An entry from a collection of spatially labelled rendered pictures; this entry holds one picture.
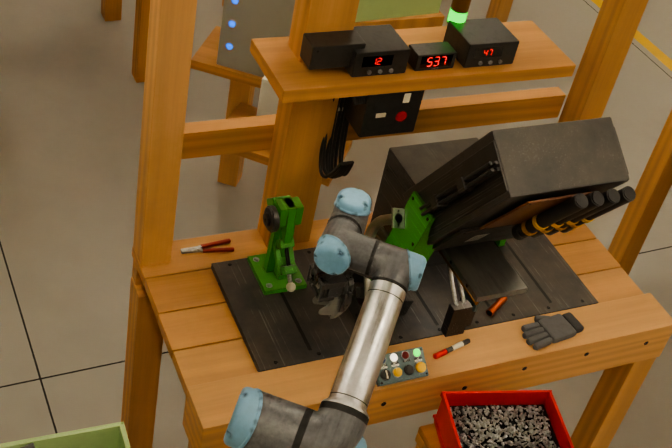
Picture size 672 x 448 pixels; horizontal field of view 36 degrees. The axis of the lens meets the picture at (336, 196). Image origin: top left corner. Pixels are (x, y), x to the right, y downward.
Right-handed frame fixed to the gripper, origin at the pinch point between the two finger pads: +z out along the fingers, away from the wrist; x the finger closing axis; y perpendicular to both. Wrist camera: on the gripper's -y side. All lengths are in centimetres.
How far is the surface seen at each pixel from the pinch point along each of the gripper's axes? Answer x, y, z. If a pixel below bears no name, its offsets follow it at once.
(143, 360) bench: -65, 22, 82
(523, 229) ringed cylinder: -13, -59, -3
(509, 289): -10, -59, 16
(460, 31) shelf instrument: -62, -59, -32
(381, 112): -54, -35, -13
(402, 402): -4, -31, 47
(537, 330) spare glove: -10, -76, 37
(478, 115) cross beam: -73, -83, 7
